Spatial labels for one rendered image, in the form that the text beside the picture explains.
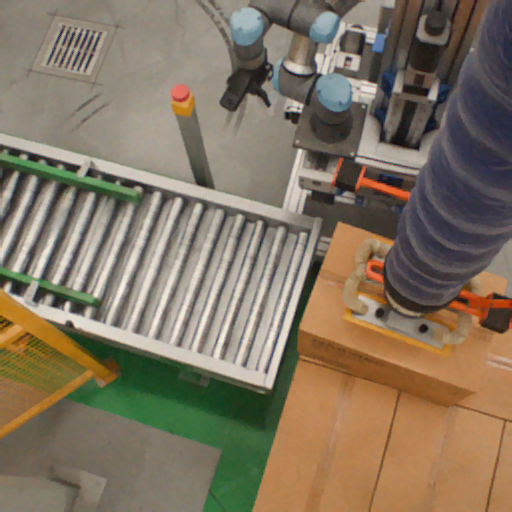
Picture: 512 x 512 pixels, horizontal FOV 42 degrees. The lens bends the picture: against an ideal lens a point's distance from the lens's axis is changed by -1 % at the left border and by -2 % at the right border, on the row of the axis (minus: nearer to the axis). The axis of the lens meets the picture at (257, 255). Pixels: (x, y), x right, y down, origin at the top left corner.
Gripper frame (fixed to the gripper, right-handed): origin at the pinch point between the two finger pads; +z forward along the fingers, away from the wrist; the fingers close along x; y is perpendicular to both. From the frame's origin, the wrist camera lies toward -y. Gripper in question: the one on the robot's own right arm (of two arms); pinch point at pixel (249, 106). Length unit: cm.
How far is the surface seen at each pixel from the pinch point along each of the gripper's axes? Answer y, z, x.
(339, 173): 8.5, 27.6, -26.0
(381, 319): -20, 41, -60
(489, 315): -5, 29, -86
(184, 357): -61, 88, -6
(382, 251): -3, 37, -49
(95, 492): -128, 146, 4
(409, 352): -21, 54, -73
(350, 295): -21, 35, -49
